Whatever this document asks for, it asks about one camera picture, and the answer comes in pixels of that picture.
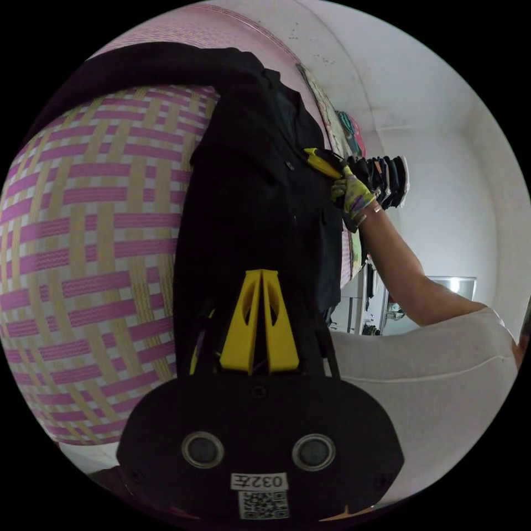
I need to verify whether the person's body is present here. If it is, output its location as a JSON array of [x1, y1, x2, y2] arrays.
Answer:
[[331, 295, 531, 505]]

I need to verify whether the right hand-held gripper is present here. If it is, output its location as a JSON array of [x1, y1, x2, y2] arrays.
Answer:
[[304, 147, 353, 180]]

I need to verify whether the black coat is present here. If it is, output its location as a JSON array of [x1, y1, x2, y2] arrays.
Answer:
[[23, 41, 344, 376]]

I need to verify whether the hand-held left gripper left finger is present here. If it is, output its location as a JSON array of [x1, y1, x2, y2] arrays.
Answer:
[[219, 269, 263, 371]]

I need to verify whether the person's left hand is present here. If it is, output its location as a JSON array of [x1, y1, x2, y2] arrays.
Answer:
[[318, 502, 376, 523]]

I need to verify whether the dark pile of clothes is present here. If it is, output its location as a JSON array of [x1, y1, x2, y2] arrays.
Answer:
[[346, 155, 412, 210]]

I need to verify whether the colourful pile of clothes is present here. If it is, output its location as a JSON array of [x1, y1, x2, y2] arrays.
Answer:
[[334, 109, 367, 158]]

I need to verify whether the bed with pink woven mat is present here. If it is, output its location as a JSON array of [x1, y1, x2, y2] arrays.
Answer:
[[0, 4, 367, 447]]

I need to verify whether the person's right hand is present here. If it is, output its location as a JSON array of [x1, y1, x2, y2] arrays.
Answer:
[[330, 165, 377, 226]]

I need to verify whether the cluttered white shelf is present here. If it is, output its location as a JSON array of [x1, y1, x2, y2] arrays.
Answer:
[[327, 263, 402, 336]]

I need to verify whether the person's right forearm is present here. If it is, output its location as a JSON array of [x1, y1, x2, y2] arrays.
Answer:
[[358, 202, 488, 329]]

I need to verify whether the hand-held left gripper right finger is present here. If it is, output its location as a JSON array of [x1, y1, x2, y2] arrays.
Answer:
[[262, 269, 300, 373]]

